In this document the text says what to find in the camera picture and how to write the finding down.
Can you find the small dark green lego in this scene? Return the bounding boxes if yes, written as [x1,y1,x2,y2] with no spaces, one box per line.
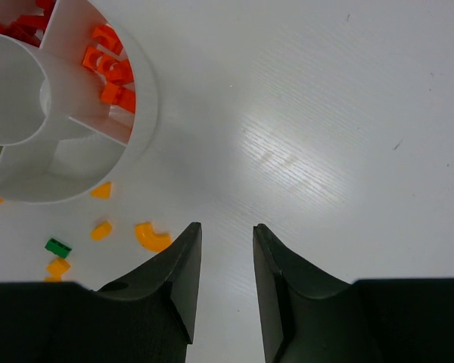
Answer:
[45,237,72,259]

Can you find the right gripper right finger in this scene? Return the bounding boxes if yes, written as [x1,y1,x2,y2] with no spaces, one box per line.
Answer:
[253,224,454,362]

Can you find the orange arch lego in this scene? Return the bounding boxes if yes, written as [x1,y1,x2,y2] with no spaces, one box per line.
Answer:
[135,222,172,253]

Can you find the orange legos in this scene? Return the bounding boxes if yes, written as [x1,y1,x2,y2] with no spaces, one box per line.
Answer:
[82,24,136,113]

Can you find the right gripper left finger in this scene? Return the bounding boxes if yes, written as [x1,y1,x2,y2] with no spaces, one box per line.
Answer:
[0,222,202,362]

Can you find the white round divided container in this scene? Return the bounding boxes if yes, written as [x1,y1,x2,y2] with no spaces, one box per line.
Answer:
[0,1,159,204]

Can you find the red legos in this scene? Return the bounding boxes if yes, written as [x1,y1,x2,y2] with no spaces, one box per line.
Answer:
[0,1,56,48]

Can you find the yellow orange lego group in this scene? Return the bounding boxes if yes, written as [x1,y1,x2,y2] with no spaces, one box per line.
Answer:
[44,258,70,282]

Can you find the orange curved lego by container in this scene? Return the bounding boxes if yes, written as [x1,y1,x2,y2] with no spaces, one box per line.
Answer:
[90,181,113,200]

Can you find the small yellow lego brick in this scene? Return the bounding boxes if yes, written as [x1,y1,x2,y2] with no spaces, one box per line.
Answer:
[90,221,113,241]

